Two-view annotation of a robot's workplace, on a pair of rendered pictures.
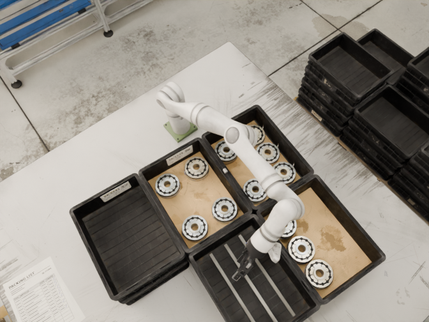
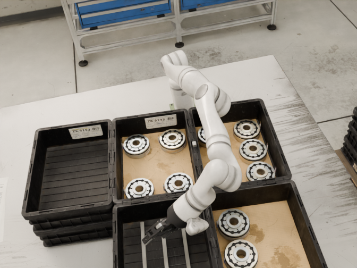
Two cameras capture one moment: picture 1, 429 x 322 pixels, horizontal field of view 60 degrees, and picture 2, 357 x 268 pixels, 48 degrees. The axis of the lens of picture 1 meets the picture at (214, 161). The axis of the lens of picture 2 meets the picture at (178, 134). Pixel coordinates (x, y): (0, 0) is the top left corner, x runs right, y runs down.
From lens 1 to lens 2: 56 cm
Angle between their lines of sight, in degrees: 22
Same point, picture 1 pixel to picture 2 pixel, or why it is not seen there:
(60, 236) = (27, 164)
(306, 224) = (262, 235)
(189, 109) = (180, 70)
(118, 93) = not seen: hidden behind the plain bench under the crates
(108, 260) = (46, 190)
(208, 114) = (193, 75)
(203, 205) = (161, 176)
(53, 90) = (109, 76)
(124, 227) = (78, 167)
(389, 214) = not seen: outside the picture
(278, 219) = (204, 177)
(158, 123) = (165, 102)
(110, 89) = not seen: hidden behind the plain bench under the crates
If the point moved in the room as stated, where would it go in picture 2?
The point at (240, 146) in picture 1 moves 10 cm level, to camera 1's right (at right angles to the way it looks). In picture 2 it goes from (203, 102) to (235, 109)
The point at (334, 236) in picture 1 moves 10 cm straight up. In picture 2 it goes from (290, 261) to (295, 246)
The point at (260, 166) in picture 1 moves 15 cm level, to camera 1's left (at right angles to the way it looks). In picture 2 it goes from (212, 124) to (165, 112)
